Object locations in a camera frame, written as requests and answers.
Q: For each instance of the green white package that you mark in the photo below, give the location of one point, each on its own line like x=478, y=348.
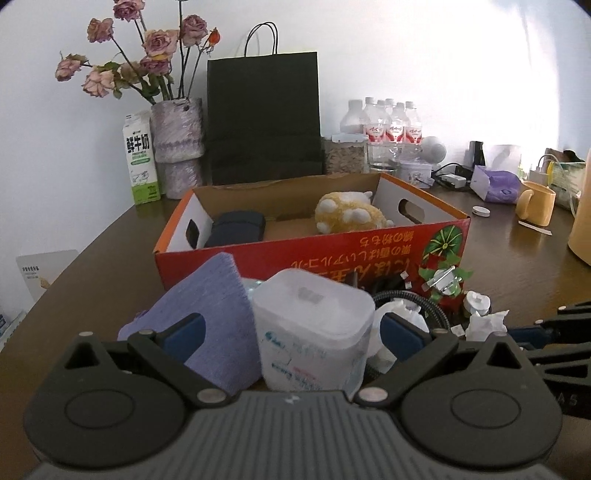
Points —
x=568, y=184

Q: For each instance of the purple tissue pack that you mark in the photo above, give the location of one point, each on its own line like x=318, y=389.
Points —
x=498, y=187

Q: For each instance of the silver metal clip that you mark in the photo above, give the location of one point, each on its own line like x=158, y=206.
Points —
x=443, y=278

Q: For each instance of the white paper card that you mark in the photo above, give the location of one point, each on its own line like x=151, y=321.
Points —
x=44, y=267

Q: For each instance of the purple grey textured vase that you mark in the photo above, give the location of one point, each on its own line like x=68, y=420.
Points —
x=178, y=134

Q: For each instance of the dried pink rose bouquet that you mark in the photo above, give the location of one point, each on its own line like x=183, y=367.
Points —
x=159, y=44

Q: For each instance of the cluster of plastic water bottles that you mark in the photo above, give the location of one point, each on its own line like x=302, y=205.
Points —
x=376, y=124

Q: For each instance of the purple knitted cloth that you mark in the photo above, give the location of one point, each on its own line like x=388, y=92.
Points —
x=217, y=295

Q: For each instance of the white power adapter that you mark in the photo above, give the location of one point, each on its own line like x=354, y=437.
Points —
x=455, y=181

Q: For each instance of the red orange cardboard box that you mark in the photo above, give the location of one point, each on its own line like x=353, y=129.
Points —
x=323, y=251

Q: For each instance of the yellow mug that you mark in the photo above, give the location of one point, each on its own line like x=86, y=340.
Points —
x=538, y=203

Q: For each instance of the white green milk carton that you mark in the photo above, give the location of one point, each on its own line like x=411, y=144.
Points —
x=141, y=161

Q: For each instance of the small white flat cap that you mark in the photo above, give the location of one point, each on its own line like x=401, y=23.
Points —
x=480, y=211

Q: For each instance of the white round device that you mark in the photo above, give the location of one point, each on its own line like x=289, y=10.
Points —
x=435, y=150

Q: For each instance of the white ribbed bottle cap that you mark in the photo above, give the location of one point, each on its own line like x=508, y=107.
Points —
x=475, y=302

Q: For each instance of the white wall charger plug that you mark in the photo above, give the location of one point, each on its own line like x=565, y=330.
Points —
x=538, y=173

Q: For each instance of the black paper bag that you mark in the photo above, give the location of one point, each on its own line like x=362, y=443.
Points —
x=263, y=115

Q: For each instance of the clear grain storage container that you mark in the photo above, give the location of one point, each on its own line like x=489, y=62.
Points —
x=344, y=157

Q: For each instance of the black folded cloth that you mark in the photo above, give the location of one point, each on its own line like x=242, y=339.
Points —
x=235, y=226

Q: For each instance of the white translucent plastic container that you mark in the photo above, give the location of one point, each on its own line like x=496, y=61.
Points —
x=309, y=323

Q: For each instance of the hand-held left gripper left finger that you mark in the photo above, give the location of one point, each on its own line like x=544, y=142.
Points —
x=184, y=334

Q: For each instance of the tan container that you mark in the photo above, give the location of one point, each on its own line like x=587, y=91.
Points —
x=582, y=221

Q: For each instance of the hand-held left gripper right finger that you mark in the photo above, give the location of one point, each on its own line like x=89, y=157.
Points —
x=401, y=337

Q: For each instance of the yellow white plush toy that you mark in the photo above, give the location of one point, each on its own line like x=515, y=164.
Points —
x=344, y=212

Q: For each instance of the clear drinking glass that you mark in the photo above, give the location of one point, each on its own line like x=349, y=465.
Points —
x=383, y=159

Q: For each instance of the small black box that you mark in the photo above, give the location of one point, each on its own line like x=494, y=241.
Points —
x=476, y=153

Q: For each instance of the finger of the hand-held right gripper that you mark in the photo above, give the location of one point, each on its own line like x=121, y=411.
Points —
x=568, y=360
x=531, y=335

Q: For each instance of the white paper strip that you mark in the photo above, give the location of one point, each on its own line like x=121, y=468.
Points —
x=534, y=227

